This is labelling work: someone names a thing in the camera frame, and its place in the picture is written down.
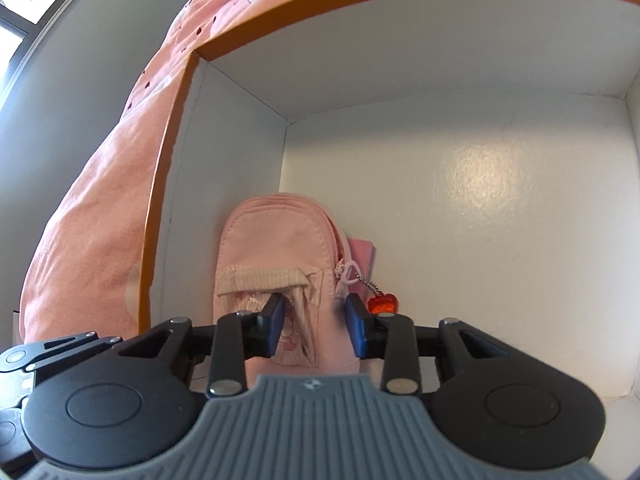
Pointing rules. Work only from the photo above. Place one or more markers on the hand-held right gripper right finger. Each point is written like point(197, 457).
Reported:
point(354, 327)

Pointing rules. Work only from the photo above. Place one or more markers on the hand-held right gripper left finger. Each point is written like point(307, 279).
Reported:
point(275, 325)

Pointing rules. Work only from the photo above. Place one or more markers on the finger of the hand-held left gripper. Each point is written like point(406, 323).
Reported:
point(55, 352)

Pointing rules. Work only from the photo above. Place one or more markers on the pink fabric pouch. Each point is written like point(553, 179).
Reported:
point(270, 240)

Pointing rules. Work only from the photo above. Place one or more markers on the orange cardboard box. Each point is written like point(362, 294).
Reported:
point(450, 185)

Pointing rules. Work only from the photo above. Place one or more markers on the red heart charm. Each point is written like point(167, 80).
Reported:
point(382, 304)

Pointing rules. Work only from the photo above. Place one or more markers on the pink flat packet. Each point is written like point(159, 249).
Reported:
point(361, 257)

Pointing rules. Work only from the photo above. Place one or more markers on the pink printed blanket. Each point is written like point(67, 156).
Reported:
point(100, 210)

